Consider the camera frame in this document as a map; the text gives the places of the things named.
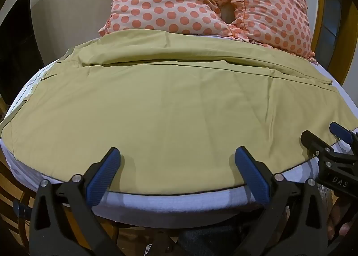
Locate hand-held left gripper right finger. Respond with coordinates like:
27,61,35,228
234,146,331,256

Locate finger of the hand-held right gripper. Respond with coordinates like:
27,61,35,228
329,121,358,148
300,130,340,161

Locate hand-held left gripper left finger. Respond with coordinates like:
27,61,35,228
29,147,121,256

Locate olive yellow pants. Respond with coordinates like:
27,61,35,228
0,29,358,197

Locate person's right hand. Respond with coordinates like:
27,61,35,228
327,196,358,242

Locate bed with white sheet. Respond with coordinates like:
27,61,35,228
0,34,358,224

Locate orange polka dot pillow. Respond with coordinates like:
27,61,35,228
98,0,233,40
224,0,318,64

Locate dark cabinet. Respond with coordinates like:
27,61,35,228
0,0,45,111

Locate wooden bed frame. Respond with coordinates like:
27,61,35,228
0,97,121,256

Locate wooden door frame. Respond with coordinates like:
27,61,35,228
299,0,358,85

